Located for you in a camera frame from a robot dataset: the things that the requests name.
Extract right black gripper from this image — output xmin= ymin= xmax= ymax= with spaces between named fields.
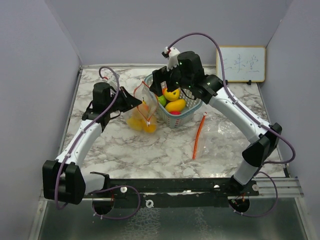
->
xmin=149 ymin=60 xmax=192 ymax=98

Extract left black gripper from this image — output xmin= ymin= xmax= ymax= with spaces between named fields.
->
xmin=106 ymin=86 xmax=142 ymax=113

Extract yellow pear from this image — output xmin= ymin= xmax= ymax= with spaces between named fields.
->
xmin=138 ymin=98 xmax=149 ymax=113

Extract orange tangerine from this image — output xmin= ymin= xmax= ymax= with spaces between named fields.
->
xmin=132 ymin=107 xmax=149 ymax=121

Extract clear zip bag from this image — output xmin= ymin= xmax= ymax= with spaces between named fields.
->
xmin=192 ymin=112 xmax=249 ymax=160
xmin=125 ymin=81 xmax=159 ymax=134

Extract yellow bell pepper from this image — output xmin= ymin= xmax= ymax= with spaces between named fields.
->
xmin=126 ymin=117 xmax=144 ymax=131

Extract orange bell pepper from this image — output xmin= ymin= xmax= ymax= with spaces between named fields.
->
xmin=143 ymin=124 xmax=157 ymax=133

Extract blue plastic basket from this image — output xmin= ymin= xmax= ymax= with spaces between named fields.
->
xmin=156 ymin=89 xmax=203 ymax=129

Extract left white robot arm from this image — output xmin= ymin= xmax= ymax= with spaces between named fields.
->
xmin=42 ymin=82 xmax=142 ymax=205

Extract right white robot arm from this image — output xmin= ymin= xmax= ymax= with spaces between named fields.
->
xmin=149 ymin=49 xmax=282 ymax=196

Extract clear zip bag on table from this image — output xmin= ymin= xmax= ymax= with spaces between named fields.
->
xmin=192 ymin=112 xmax=249 ymax=160

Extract yellow apple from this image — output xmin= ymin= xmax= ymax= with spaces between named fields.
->
xmin=163 ymin=88 xmax=180 ymax=102

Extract green apple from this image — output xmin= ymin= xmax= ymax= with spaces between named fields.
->
xmin=157 ymin=95 xmax=167 ymax=107

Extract yellow mango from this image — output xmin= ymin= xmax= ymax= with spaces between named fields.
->
xmin=165 ymin=99 xmax=186 ymax=113

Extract small whiteboard with writing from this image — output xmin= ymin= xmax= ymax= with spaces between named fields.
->
xmin=219 ymin=45 xmax=266 ymax=83

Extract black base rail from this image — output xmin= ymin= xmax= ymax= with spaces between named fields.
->
xmin=84 ymin=178 xmax=259 ymax=209

